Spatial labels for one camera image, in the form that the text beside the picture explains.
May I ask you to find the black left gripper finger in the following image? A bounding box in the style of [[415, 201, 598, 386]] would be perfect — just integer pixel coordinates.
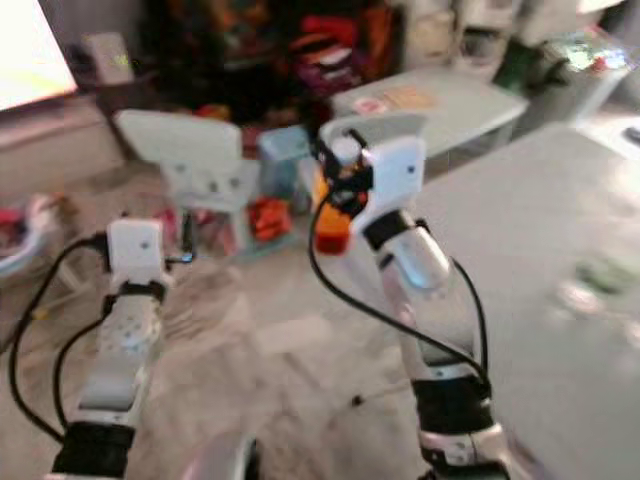
[[166, 215, 199, 269]]

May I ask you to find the orange juice bottle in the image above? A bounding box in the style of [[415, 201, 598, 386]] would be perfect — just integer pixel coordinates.
[[310, 165, 356, 257]]

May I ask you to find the light blue storage box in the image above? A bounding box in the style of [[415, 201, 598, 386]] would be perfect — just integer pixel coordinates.
[[255, 124, 313, 201]]

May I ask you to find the orange red toy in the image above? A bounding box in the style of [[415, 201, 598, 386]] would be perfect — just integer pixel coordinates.
[[243, 196, 289, 243]]

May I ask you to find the white kids table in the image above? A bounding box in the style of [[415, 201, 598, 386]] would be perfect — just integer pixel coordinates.
[[328, 67, 531, 161]]

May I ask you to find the colourful toy basket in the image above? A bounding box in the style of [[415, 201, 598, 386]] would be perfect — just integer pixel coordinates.
[[0, 193, 63, 283]]

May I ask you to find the grey robot leg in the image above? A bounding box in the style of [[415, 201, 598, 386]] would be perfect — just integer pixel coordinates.
[[180, 432, 261, 480]]

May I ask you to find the bright television screen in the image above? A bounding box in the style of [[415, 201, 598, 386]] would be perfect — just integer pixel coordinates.
[[0, 0, 81, 113]]

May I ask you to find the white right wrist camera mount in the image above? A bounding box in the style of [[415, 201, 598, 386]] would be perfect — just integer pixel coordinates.
[[358, 136, 428, 238]]

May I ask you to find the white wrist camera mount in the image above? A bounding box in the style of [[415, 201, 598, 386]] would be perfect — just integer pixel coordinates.
[[106, 217, 168, 288], [358, 136, 428, 238]]

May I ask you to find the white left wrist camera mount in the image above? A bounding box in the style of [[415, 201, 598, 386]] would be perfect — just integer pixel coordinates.
[[106, 217, 168, 288]]

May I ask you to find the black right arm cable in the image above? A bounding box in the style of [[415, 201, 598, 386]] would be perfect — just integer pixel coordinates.
[[305, 200, 493, 391]]

